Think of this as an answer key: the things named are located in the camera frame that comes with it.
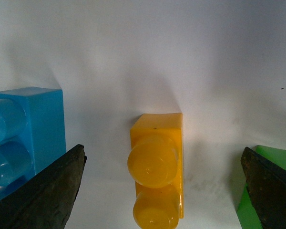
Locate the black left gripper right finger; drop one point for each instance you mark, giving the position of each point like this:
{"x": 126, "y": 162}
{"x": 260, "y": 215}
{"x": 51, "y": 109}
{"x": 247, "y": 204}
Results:
{"x": 271, "y": 190}

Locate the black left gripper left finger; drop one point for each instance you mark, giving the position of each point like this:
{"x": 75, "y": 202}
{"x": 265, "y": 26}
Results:
{"x": 46, "y": 200}

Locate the yellow two-stud block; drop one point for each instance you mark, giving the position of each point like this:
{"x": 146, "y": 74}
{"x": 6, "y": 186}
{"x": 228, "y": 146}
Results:
{"x": 156, "y": 165}

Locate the green two-stud block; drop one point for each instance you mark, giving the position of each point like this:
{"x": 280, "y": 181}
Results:
{"x": 250, "y": 210}

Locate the blue three-stud block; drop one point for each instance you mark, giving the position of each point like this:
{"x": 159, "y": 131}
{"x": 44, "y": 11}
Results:
{"x": 32, "y": 134}

